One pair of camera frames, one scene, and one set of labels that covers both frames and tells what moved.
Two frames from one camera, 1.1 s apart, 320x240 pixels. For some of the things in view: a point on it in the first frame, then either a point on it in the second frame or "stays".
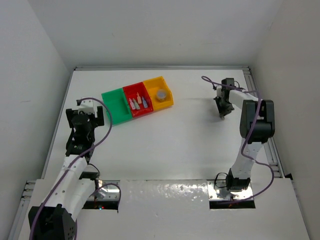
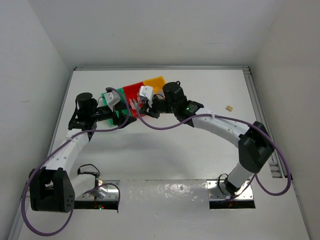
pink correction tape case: x=132 y=104 stays
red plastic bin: x=139 y=99 stays
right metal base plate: x=217 y=191 stays
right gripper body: x=225 y=103 -> x=162 y=105
